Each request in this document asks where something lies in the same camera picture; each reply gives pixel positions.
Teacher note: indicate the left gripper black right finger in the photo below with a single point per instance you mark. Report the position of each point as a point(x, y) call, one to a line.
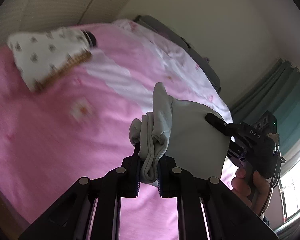
point(168, 174)

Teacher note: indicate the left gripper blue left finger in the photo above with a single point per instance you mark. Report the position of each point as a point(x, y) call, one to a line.
point(131, 177)

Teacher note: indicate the light blue long-sleeve shirt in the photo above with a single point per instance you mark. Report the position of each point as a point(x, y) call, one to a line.
point(178, 129)

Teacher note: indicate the person's right hand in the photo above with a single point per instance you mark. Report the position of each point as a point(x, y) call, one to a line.
point(242, 190)

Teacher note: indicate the green curtain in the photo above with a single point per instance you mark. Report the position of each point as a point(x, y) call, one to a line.
point(279, 93)

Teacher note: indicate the pink floral duvet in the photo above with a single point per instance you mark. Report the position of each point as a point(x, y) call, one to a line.
point(80, 125)

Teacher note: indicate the brown striped folded garment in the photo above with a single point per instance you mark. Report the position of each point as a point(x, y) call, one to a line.
point(57, 73)

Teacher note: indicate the white patterned folded garment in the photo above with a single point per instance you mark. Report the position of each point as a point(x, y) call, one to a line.
point(34, 53)

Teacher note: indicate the white wardrobe doors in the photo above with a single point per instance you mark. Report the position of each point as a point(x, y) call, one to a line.
point(42, 15)

